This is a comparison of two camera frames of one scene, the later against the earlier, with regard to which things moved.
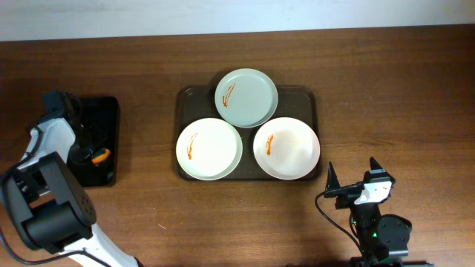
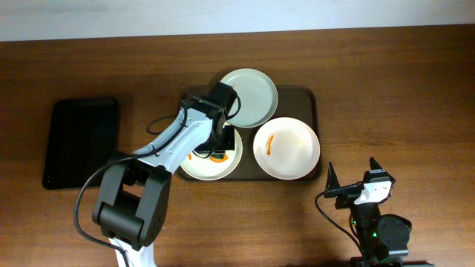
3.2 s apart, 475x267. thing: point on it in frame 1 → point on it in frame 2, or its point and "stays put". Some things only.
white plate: (286, 148) stays put
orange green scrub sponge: (101, 156) → (218, 157)
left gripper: (82, 154) → (225, 144)
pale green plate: (246, 98) stays put
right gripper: (351, 190) stays put
